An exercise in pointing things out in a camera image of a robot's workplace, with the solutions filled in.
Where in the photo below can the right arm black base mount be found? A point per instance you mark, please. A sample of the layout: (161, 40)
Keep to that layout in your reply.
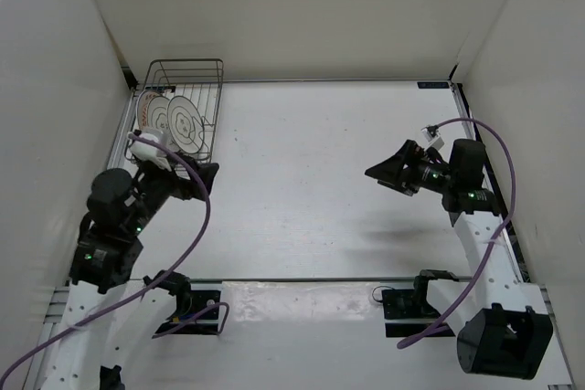
(403, 316)

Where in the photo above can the white plate green flower pattern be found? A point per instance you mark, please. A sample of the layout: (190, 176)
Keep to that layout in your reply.
(185, 124)

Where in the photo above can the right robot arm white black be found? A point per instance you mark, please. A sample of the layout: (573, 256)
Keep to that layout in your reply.
(498, 332)

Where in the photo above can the metal wire dish rack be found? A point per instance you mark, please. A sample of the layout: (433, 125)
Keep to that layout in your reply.
(198, 79)

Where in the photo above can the wrist white camera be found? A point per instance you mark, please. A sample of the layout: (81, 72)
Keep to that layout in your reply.
(150, 145)
(432, 137)

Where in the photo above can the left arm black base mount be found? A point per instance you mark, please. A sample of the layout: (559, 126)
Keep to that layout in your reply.
(201, 296)

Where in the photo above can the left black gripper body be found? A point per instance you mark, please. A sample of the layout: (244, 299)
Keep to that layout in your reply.
(161, 184)

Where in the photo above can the white plate orange pattern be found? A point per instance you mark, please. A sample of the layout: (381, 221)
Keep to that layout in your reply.
(142, 104)

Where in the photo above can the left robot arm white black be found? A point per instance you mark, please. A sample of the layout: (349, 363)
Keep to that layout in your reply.
(109, 225)

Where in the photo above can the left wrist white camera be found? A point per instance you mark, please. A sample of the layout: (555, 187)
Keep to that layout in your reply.
(150, 145)

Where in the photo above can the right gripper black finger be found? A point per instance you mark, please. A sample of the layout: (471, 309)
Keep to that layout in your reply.
(397, 186)
(390, 169)

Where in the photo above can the white foam front board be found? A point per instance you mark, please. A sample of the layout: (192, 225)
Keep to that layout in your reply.
(277, 335)

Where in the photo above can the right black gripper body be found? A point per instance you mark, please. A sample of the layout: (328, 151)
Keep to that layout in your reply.
(422, 173)

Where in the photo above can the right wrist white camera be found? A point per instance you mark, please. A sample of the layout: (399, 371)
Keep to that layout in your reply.
(432, 137)

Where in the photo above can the aluminium front rail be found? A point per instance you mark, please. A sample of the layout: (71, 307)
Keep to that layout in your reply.
(304, 279)

